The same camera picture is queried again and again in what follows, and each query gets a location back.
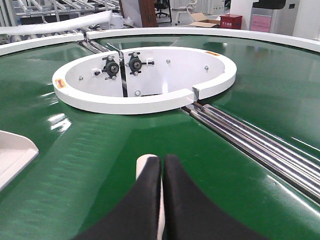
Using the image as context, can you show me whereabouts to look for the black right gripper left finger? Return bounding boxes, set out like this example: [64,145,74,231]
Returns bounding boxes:
[74,156,162,240]

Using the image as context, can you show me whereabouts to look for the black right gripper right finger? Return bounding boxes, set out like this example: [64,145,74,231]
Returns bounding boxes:
[163,154,265,240]

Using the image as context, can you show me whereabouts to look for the pink hand brush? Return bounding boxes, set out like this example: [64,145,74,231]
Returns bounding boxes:
[135,153,166,240]

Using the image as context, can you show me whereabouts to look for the pink plastic dustpan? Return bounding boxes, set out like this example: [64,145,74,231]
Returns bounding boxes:
[0,130,39,190]

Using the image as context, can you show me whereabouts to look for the green conveyor belt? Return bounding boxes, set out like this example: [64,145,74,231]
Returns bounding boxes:
[0,34,320,240]

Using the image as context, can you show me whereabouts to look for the roller conveyor rack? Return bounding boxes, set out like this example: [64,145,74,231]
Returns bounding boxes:
[0,0,120,27]

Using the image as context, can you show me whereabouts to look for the chrome rollers right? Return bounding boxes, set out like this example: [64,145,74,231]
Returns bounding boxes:
[182,102,320,203]

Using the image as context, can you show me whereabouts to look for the chrome rollers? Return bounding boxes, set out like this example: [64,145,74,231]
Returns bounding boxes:
[182,102,320,203]
[77,40,110,54]

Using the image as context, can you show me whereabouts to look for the orange warning sticker left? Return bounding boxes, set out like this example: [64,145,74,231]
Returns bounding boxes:
[54,78,67,89]

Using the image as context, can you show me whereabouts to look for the orange warning sticker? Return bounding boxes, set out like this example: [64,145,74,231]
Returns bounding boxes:
[205,51,220,56]
[54,78,67,89]

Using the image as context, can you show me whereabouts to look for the orange warning sticker top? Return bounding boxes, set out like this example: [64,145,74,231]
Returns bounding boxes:
[205,51,220,56]

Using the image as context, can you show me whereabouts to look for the chrome rollers top left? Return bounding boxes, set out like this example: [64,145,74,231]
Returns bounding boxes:
[77,40,110,54]

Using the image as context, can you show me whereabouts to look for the open cardboard box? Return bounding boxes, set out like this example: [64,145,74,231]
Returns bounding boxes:
[189,12,220,28]

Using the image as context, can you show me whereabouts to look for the red box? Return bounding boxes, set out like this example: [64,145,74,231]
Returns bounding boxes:
[220,13,243,30]

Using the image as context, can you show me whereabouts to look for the white chair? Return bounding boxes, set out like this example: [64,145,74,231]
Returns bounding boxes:
[174,0,198,26]

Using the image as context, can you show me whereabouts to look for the white foam roll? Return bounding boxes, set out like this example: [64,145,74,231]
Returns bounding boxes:
[0,10,112,36]

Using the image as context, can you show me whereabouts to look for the black office chair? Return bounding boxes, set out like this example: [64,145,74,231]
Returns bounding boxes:
[154,0,171,18]

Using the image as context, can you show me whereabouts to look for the white outer rim right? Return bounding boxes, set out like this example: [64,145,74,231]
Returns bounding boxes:
[86,26,320,52]

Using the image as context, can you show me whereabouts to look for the white rim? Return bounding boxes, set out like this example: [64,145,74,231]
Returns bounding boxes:
[0,32,84,56]
[86,26,320,52]

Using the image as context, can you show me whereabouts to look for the white outer rim left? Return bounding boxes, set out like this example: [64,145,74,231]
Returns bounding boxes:
[0,32,84,56]

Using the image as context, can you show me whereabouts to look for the grey kiosk machine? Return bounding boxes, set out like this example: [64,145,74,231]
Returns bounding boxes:
[249,0,300,36]

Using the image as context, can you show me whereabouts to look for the white inner conveyor ring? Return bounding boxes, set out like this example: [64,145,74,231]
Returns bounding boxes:
[51,46,237,115]

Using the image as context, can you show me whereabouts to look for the left black bearing mount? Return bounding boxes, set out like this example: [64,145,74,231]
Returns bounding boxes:
[101,55,120,80]

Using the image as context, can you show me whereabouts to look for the black bearing mount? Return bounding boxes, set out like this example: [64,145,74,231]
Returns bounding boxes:
[127,51,155,76]
[101,55,120,80]

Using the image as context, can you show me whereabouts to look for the right black bearing mount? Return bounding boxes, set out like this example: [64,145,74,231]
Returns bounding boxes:
[127,51,155,76]

